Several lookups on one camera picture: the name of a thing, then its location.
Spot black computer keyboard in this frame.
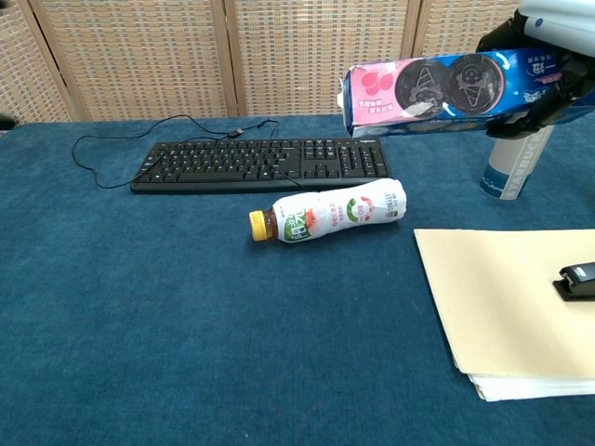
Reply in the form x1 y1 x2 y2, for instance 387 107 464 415
129 137 391 195

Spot white tumbler with blue base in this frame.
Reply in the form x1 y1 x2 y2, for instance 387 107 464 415
479 124 555 201

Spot blue table cloth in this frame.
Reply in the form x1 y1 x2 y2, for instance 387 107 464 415
0 113 595 446

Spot black keyboard usb cable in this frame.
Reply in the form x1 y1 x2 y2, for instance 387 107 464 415
72 114 326 192

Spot manila paper folder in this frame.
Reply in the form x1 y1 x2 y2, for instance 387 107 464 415
413 227 595 380

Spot white labelled tea bottle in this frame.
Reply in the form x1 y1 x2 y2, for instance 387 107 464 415
248 177 408 244

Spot blue small box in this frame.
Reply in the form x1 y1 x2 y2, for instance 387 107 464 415
337 46 595 139

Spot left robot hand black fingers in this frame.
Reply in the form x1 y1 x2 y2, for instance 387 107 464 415
474 11 595 140

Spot woven bamboo screen panel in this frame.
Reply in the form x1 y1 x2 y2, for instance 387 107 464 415
0 0 80 125
222 0 424 117
27 0 247 123
411 0 529 59

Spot white paper stack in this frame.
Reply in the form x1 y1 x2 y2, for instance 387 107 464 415
467 371 595 403

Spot black stapler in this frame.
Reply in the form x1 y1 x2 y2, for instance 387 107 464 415
551 261 595 303

